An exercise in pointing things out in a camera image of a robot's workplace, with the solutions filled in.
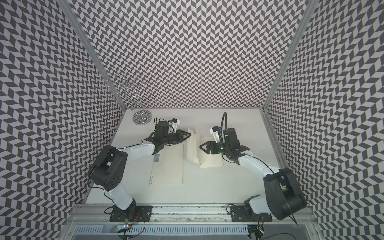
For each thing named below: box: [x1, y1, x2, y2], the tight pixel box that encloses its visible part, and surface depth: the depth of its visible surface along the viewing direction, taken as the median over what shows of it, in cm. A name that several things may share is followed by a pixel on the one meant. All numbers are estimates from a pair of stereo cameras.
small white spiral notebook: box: [186, 127, 224, 169], surface depth 90 cm
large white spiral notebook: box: [149, 144, 184, 185], surface depth 89 cm
